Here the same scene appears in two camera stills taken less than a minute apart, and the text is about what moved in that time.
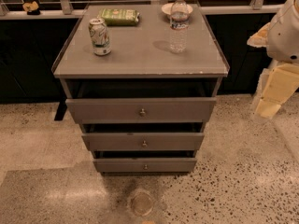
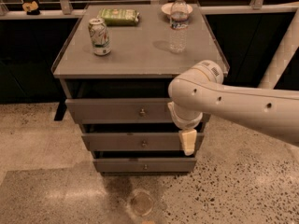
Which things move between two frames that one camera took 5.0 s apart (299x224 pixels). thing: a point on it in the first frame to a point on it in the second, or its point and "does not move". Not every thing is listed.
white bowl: [167, 7] does not move
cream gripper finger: [282, 82] to [188, 138]
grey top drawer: [141, 110] does not move
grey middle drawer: [143, 141] does not move
